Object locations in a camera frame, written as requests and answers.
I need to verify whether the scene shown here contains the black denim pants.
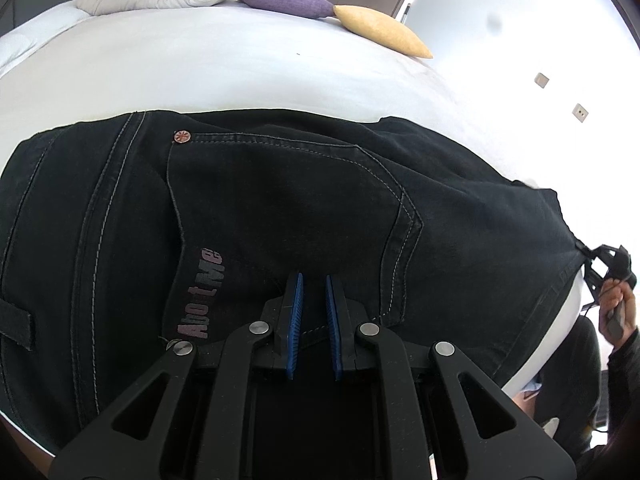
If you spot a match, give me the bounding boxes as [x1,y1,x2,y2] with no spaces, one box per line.
[0,109,588,461]

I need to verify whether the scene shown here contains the bed with white sheet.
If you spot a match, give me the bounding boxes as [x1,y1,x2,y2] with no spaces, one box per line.
[0,0,586,456]

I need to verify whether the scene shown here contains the person's right hand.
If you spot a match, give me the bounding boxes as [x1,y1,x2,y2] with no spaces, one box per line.
[597,277,640,346]

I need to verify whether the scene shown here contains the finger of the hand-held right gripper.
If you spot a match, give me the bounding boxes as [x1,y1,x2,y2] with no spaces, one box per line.
[575,240,603,264]

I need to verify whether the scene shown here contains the person's dark clothing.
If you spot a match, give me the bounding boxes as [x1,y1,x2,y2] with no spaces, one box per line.
[517,317,608,466]

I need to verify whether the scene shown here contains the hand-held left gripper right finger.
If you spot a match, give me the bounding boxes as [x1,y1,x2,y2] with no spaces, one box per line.
[325,275,577,480]

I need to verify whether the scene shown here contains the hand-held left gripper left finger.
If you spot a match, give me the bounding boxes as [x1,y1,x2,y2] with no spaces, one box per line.
[48,271,306,480]

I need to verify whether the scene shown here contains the purple pillow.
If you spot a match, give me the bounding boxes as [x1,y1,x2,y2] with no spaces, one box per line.
[237,0,336,20]

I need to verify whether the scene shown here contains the person's right forearm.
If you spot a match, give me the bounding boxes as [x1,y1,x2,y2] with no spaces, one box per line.
[606,327,640,448]

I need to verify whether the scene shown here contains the yellow pillow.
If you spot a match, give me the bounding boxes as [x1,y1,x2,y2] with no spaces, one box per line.
[332,5,433,59]

